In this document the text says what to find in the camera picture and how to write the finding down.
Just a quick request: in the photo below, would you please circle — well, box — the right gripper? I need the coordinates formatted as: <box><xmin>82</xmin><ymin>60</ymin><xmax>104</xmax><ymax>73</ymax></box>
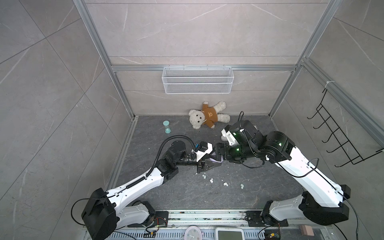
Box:
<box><xmin>207</xmin><ymin>142</ymin><xmax>257</xmax><ymax>163</ymax></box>

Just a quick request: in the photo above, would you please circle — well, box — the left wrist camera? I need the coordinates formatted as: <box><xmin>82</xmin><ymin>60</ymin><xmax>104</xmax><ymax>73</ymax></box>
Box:
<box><xmin>195</xmin><ymin>141</ymin><xmax>213</xmax><ymax>162</ymax></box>

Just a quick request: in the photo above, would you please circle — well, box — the white digital scale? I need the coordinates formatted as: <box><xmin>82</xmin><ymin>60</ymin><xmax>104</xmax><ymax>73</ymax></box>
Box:
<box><xmin>215</xmin><ymin>227</ymin><xmax>245</xmax><ymax>240</ymax></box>

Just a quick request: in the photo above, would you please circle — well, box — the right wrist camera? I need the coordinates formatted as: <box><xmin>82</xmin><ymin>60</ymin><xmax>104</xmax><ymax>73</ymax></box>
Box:
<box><xmin>221</xmin><ymin>125</ymin><xmax>239</xmax><ymax>146</ymax></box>

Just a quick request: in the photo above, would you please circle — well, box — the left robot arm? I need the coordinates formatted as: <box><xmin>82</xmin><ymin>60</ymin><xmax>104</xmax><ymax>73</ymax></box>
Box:
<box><xmin>81</xmin><ymin>141</ymin><xmax>228</xmax><ymax>240</ymax></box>

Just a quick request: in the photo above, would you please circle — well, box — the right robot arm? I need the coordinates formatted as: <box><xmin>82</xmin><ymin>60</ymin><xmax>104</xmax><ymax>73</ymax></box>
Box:
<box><xmin>216</xmin><ymin>120</ymin><xmax>351</xmax><ymax>226</ymax></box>

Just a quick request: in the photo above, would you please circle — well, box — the white wire mesh basket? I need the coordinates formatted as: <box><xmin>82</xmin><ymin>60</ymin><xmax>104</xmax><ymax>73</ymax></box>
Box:
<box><xmin>162</xmin><ymin>67</ymin><xmax>235</xmax><ymax>95</ymax></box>

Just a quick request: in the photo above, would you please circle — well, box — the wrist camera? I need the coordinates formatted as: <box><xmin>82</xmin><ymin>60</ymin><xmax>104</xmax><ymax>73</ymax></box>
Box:
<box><xmin>195</xmin><ymin>141</ymin><xmax>213</xmax><ymax>162</ymax></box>
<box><xmin>221</xmin><ymin>125</ymin><xmax>239</xmax><ymax>146</ymax></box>

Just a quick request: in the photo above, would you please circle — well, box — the black corrugated cable hose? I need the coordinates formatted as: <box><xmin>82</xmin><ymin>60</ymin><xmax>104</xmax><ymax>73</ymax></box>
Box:
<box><xmin>145</xmin><ymin>135</ymin><xmax>197</xmax><ymax>178</ymax></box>

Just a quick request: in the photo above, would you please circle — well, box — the purple earbud charging case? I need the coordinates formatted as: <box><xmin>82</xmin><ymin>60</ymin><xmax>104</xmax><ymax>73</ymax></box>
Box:
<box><xmin>210</xmin><ymin>158</ymin><xmax>223</xmax><ymax>164</ymax></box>

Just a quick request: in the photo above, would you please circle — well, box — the black wall hook rack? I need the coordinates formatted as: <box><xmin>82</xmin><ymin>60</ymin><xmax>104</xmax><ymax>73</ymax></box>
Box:
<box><xmin>307</xmin><ymin>89</ymin><xmax>384</xmax><ymax>168</ymax></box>

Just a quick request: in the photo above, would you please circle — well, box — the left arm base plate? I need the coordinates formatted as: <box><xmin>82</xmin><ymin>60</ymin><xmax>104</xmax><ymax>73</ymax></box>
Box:
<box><xmin>128</xmin><ymin>211</ymin><xmax>169</xmax><ymax>228</ymax></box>

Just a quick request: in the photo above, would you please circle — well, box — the white teddy bear brown shirt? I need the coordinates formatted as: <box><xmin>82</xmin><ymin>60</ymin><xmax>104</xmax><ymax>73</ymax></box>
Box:
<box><xmin>189</xmin><ymin>101</ymin><xmax>231</xmax><ymax>130</ymax></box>

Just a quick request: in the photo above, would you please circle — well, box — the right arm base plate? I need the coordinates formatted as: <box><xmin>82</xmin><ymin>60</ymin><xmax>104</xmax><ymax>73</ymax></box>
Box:
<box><xmin>245</xmin><ymin>211</ymin><xmax>289</xmax><ymax>227</ymax></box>

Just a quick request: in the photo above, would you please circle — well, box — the pink block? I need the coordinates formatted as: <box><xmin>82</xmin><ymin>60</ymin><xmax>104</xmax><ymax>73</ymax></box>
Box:
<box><xmin>300</xmin><ymin>225</ymin><xmax>315</xmax><ymax>237</ymax></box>

